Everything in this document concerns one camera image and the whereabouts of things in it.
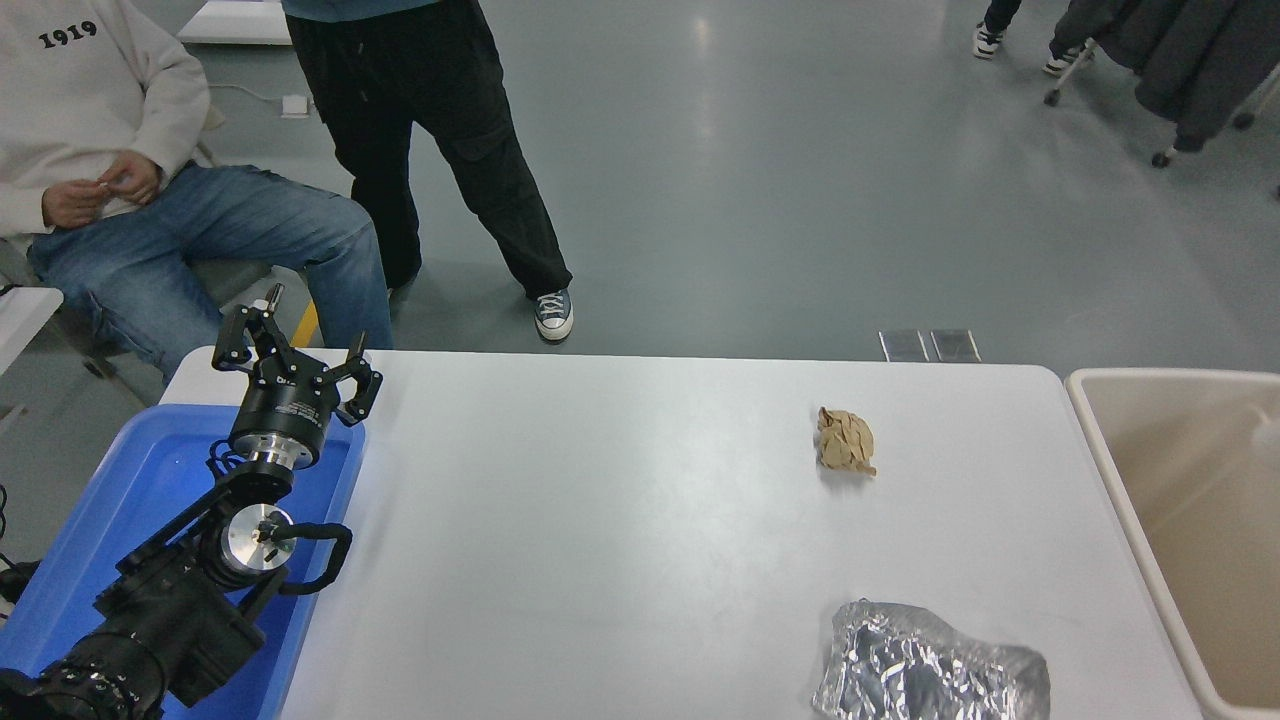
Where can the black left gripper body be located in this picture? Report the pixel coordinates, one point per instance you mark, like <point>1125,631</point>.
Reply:
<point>285,413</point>

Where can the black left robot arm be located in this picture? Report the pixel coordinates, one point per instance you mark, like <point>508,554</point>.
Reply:
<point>170,610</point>

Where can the large pale dustbin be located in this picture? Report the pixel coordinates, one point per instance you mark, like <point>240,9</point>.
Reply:
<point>1190,520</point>

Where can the seated person's left hand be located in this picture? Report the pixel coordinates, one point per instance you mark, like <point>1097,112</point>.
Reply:
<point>135,180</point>

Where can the seated person's right hand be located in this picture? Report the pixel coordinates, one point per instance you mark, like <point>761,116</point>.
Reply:
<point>70,205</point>

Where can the grey chair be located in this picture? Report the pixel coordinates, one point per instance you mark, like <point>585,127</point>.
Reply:
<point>235,275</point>

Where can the seated person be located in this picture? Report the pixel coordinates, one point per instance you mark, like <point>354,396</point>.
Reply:
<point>180,230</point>

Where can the blue plastic tray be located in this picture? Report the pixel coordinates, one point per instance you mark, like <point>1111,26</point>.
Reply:
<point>110,500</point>

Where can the white floor socket box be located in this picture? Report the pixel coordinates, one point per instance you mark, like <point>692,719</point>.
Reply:
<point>296,105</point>

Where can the white side table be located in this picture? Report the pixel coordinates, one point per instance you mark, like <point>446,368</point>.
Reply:
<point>25,315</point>

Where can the standing person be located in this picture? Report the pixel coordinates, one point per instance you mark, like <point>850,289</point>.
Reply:
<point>400,110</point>

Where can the white low platform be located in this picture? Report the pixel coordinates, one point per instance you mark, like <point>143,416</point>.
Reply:
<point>240,22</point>

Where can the crumpled tan paper ball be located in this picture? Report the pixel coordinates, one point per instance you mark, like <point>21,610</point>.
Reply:
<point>845,440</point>

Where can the metal floor plate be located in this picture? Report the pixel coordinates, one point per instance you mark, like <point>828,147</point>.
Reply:
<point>904,346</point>
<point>956,345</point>

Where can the distant person in sneakers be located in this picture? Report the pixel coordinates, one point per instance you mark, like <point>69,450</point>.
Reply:
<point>990,30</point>

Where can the wheeled clothes rack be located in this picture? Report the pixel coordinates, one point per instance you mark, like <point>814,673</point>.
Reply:
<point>1062,80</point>

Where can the dark hanging coats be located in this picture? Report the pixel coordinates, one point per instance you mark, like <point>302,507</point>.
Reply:
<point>1180,60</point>

